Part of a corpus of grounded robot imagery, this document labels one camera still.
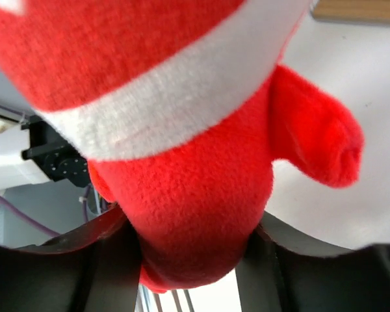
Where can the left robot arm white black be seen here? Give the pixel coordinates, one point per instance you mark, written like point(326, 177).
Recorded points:
point(34, 153)

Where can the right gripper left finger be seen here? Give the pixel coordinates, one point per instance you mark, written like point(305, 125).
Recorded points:
point(94, 267)

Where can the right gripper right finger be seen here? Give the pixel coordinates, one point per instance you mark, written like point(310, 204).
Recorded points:
point(287, 270)

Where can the white wire wooden shelf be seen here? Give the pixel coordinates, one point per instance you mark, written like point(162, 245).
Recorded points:
point(358, 11)

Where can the red shark plush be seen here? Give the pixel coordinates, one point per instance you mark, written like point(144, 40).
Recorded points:
point(180, 108)

